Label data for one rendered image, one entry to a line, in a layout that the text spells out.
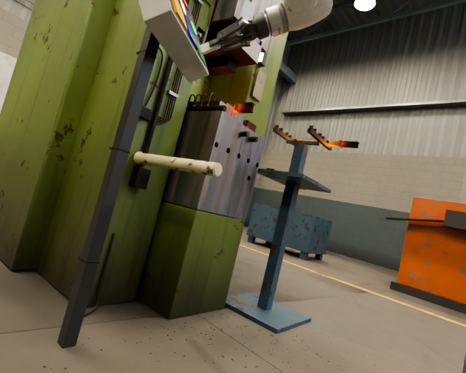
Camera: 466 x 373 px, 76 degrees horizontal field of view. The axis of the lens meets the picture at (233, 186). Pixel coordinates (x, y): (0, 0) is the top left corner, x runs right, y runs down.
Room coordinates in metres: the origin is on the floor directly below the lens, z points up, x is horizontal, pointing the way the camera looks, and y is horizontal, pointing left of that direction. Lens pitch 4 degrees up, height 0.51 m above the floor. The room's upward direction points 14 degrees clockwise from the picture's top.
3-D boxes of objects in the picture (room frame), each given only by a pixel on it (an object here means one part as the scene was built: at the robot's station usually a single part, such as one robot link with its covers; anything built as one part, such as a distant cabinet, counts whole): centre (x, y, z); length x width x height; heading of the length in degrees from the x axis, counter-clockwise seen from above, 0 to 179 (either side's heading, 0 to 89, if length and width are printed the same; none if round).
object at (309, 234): (5.40, -1.18, 0.36); 1.21 x 0.81 x 0.72; 52
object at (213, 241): (1.59, 0.23, 0.23); 0.56 x 0.38 x 0.47; 52
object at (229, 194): (1.59, 0.23, 0.69); 0.56 x 0.38 x 0.45; 52
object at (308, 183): (1.69, -0.33, 0.75); 0.40 x 0.30 x 0.02; 141
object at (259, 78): (1.74, 0.00, 1.27); 0.09 x 0.02 x 0.17; 142
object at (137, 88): (0.92, 0.37, 0.54); 0.04 x 0.04 x 1.08; 52
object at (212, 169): (1.08, 0.23, 0.62); 0.44 x 0.05 x 0.05; 52
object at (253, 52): (1.54, 0.25, 1.32); 0.42 x 0.20 x 0.10; 52
